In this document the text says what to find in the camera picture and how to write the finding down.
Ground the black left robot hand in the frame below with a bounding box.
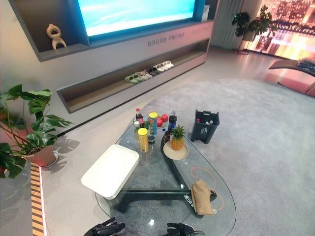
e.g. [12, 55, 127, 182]
[84, 217, 126, 236]

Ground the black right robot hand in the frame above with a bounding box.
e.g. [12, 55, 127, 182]
[166, 222, 206, 236]

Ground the brown cloth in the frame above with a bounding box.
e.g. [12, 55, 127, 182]
[190, 179, 215, 217]

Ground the white rectangular basket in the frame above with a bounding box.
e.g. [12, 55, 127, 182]
[81, 144, 140, 201]

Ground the dark curved table base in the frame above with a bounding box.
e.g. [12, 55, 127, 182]
[115, 134, 219, 220]

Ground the yellow black striped floor strip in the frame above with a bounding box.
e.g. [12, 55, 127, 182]
[29, 163, 48, 236]

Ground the round beige plate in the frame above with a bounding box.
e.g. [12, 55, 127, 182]
[163, 141, 189, 161]

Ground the pineapple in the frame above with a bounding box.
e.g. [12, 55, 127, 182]
[170, 124, 186, 151]

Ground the terracotta plant pot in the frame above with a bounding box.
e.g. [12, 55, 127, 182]
[24, 145, 57, 167]

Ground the green drink bottle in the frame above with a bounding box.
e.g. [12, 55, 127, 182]
[133, 120, 141, 141]

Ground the dark grey trash bin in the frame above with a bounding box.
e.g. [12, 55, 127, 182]
[190, 109, 220, 145]

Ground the blue-capped dark soda bottle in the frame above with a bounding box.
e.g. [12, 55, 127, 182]
[168, 110, 178, 131]

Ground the green chips can yellow lid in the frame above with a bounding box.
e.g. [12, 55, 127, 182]
[148, 112, 158, 136]

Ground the light grey carpet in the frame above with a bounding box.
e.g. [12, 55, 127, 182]
[141, 78, 315, 236]

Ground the large monstera plant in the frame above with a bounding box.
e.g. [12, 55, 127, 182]
[0, 84, 74, 179]

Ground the black slipper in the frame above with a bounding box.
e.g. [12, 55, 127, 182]
[147, 66, 161, 77]

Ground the pink curved lounge sofa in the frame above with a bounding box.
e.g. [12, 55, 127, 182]
[269, 57, 315, 97]

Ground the beige abstract sculpture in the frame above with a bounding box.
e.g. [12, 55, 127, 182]
[46, 24, 67, 50]

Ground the large blue TV screen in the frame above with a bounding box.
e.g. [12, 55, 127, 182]
[77, 0, 206, 38]

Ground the tall monstera plant on stand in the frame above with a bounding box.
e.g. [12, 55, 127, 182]
[231, 4, 279, 55]

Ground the thin orange cable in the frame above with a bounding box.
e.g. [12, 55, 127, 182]
[190, 167, 225, 210]

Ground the grey TV wall cabinet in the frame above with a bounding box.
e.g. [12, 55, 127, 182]
[7, 0, 220, 114]

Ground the orange city wall display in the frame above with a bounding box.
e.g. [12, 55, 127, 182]
[245, 0, 315, 62]

